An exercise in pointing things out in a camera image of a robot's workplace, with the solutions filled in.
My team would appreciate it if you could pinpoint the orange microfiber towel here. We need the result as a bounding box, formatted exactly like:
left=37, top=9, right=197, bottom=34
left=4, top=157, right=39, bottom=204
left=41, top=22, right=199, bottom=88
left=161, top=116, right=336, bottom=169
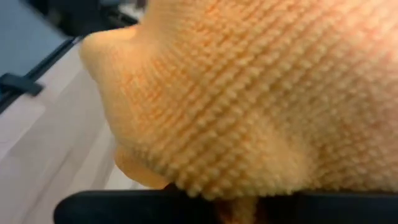
left=79, top=0, right=398, bottom=224

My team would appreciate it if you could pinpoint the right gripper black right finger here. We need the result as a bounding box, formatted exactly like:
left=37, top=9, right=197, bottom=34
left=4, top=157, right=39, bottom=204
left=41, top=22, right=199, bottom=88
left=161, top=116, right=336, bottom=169
left=257, top=191, right=398, bottom=224

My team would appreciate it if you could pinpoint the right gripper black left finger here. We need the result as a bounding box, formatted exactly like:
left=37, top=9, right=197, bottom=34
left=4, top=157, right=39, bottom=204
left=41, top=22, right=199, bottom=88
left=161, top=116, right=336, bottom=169
left=54, top=183, right=218, bottom=224

